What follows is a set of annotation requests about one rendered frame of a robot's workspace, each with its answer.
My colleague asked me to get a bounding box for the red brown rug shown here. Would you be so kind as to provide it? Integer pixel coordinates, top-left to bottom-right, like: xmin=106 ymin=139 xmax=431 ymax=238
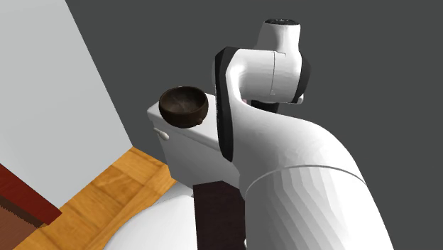
xmin=0 ymin=163 xmax=63 ymax=250

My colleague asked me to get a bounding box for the dark brown bowl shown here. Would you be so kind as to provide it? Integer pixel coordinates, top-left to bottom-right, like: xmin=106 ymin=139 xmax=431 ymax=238
xmin=158 ymin=85 xmax=210 ymax=129

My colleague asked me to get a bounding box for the white toilet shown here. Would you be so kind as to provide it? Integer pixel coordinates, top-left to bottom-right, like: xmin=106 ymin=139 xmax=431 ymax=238
xmin=103 ymin=92 xmax=243 ymax=250

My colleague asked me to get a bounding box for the dark robot stand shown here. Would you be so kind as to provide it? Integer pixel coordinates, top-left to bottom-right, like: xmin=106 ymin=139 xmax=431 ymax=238
xmin=192 ymin=180 xmax=247 ymax=250

